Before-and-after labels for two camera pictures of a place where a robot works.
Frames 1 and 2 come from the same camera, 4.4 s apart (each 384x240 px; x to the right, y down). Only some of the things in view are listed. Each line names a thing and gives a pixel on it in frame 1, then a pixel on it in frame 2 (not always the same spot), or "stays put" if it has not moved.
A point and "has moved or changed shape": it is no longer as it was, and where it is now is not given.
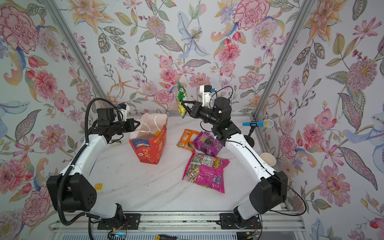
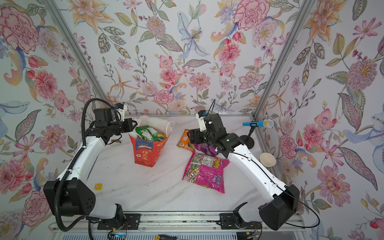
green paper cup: x=269 y=158 stays put
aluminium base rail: x=285 y=221 stays put
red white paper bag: x=149 y=138 has moved or changed shape
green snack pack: x=181 y=94 to x=149 y=133
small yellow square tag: x=98 y=186 stays put
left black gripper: x=130 y=126 stays put
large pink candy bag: x=206 y=170 stays put
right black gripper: x=199 y=112 to x=196 y=135
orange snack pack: x=186 y=139 stays put
